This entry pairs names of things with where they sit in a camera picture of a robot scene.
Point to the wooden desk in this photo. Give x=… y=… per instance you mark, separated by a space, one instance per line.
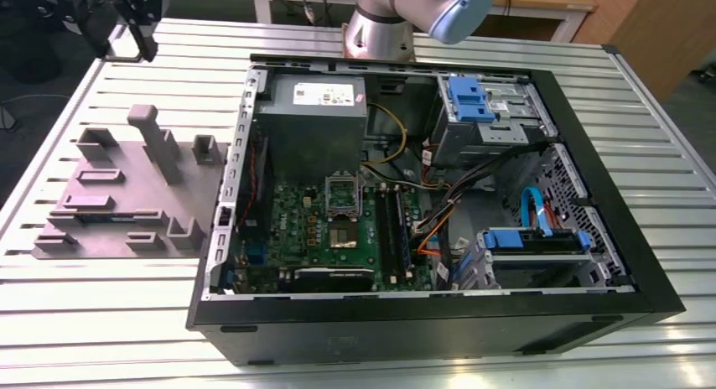
x=551 y=1

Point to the green motherboard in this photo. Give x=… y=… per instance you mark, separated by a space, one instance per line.
x=302 y=255

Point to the black RAM slot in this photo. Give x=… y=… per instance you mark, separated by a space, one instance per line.
x=395 y=229
x=384 y=229

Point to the black graphics card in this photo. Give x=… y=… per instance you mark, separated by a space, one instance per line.
x=330 y=278

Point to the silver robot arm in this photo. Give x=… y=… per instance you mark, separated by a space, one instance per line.
x=380 y=37

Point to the CPU socket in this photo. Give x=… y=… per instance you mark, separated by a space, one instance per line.
x=343 y=234

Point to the metal drive cage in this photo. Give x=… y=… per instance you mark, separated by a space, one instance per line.
x=492 y=137

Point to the black PC case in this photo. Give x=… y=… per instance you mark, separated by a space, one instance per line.
x=391 y=334

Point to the brown wooden cabinet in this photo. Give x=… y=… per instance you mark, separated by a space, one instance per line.
x=660 y=37

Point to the metal disk bay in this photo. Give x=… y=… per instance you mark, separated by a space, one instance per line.
x=543 y=258

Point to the RAM stick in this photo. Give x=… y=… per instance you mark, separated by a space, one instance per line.
x=112 y=217
x=404 y=234

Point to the blue disk carrier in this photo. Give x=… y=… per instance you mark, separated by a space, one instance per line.
x=506 y=240

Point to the blue plastic drive bracket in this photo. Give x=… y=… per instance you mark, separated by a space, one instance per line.
x=470 y=100

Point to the grey power supply unit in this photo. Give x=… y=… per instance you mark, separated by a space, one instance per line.
x=314 y=133

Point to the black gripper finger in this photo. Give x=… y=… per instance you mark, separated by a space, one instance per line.
x=100 y=32
x=146 y=41

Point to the grey parts rack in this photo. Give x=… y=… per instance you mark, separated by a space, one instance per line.
x=134 y=188

